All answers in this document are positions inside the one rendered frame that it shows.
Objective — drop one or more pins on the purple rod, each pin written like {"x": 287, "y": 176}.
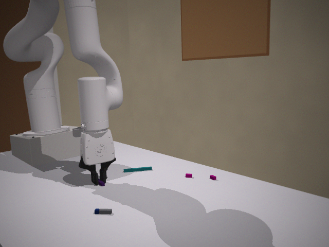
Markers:
{"x": 101, "y": 183}

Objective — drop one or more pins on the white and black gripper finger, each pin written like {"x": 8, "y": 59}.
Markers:
{"x": 104, "y": 167}
{"x": 92, "y": 169}

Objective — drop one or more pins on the grey rod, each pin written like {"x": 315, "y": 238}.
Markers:
{"x": 105, "y": 211}

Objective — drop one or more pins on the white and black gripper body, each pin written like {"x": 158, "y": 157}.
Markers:
{"x": 97, "y": 147}

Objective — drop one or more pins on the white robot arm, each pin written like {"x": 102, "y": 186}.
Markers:
{"x": 97, "y": 95}

